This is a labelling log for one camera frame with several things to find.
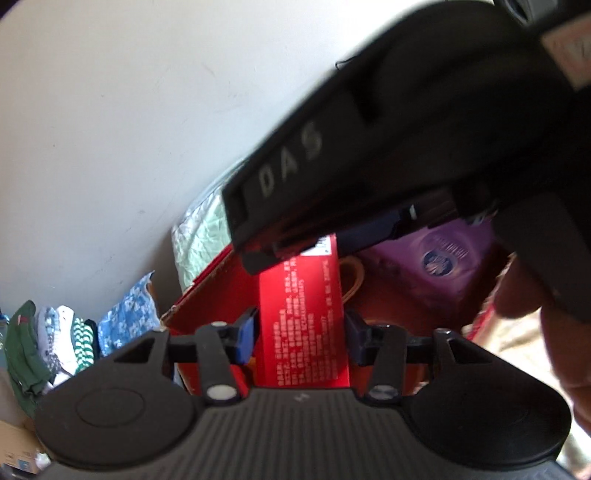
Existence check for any printed ceramic mug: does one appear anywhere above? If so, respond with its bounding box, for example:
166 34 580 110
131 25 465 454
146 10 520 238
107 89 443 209
338 255 366 306

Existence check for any person's right hand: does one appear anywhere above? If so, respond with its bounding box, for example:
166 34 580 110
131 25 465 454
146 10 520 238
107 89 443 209
494 261 591 419

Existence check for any cream desktop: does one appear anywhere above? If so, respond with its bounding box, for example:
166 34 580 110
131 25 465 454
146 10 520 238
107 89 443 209
462 258 591 480

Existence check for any white patterned garment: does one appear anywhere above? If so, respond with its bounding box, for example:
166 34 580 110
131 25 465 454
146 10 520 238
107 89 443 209
37 305 77 384

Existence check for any dark green garment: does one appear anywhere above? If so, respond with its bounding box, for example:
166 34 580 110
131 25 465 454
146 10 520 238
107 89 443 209
6 300 54 418

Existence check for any purple tissue pack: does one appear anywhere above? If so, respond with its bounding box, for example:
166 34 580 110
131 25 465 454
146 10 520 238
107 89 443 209
358 216 506 319

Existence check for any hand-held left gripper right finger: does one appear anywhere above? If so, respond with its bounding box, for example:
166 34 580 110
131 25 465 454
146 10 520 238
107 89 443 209
343 309 498 410

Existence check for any green white striped garment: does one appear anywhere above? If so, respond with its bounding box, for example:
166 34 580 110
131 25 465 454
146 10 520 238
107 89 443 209
70 318 99 374

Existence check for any brown cardboard box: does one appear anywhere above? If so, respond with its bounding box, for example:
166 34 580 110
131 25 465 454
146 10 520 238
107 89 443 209
0 418 40 474

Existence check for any small red carton with barcode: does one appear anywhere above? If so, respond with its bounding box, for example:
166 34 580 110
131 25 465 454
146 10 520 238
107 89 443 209
255 233 350 389

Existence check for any blue patterned cloth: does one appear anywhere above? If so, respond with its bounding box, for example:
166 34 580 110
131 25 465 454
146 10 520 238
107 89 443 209
98 272 160 357

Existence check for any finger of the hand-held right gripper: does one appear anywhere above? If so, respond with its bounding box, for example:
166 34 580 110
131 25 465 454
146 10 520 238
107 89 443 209
342 184 499 256
491 188 591 325

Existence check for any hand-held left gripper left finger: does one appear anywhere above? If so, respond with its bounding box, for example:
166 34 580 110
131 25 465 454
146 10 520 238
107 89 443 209
111 306 258 407

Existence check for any large red cardboard box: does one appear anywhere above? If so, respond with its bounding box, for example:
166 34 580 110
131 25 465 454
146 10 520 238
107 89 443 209
161 244 509 400

